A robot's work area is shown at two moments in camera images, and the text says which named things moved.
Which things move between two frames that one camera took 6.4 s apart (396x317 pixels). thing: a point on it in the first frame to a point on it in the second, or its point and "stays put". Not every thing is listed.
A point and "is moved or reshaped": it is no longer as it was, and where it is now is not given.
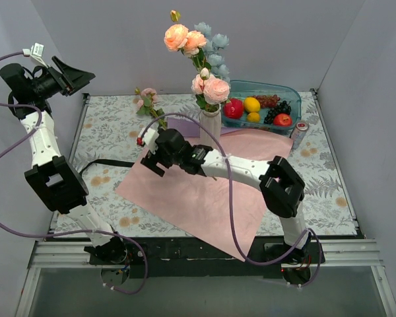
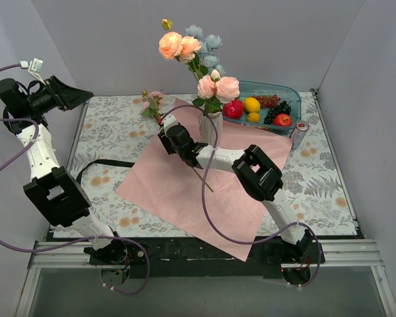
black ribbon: x=114 y=162 stays put
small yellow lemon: x=253 y=117 stays put
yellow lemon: x=251 y=104 stays put
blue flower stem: x=214 y=46 is moved or reshaped
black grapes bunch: x=282 y=107 stays put
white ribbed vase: x=211 y=121 stays put
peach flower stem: x=177 y=37 to x=174 y=45
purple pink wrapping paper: x=225 y=214 stays put
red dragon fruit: x=233 y=108 stays put
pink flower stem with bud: x=145 y=106 is moved or reshaped
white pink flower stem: x=210 y=91 is moved or reshaped
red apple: x=282 y=119 stays put
